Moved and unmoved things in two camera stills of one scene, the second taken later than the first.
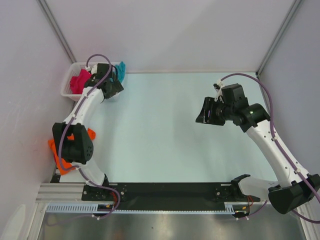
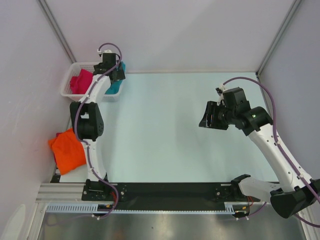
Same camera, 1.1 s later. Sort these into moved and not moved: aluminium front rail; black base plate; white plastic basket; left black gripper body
Moved: left black gripper body
Not moved: aluminium front rail; black base plate; white plastic basket
